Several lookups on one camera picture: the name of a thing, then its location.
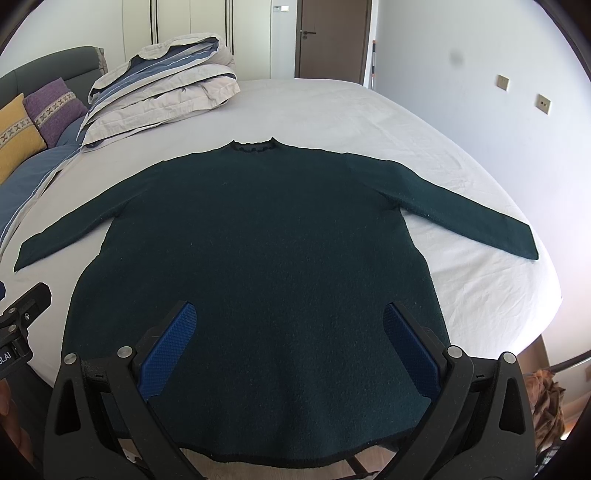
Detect dark green knit sweater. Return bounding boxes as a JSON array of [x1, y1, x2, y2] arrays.
[[14, 140, 538, 468]]

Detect white bed sheet mattress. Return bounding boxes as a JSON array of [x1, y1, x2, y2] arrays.
[[1, 80, 562, 383]]

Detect brown crumpled cloth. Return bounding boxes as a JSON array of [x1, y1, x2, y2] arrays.
[[524, 369, 565, 453]]

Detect blue pillow with beige border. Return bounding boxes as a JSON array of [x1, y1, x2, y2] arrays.
[[1, 117, 83, 256]]

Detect yellow patterned cushion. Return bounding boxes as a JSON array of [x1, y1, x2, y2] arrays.
[[0, 94, 47, 183]]

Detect purple patterned cushion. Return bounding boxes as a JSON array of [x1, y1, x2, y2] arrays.
[[23, 78, 87, 148]]

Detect folded beige blue duvet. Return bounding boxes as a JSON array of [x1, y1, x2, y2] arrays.
[[78, 33, 240, 149]]

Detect brown wooden door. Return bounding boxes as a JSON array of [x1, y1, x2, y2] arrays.
[[295, 0, 373, 84]]

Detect white wardrobe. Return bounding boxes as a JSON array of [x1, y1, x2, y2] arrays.
[[122, 0, 297, 80]]

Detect lower beige wall socket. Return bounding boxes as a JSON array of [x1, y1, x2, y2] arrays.
[[535, 94, 551, 115]]

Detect beige wall socket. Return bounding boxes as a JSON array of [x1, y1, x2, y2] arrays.
[[496, 75, 510, 91], [535, 94, 551, 115]]

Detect upper beige wall socket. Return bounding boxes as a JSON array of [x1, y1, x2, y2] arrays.
[[496, 75, 510, 91]]

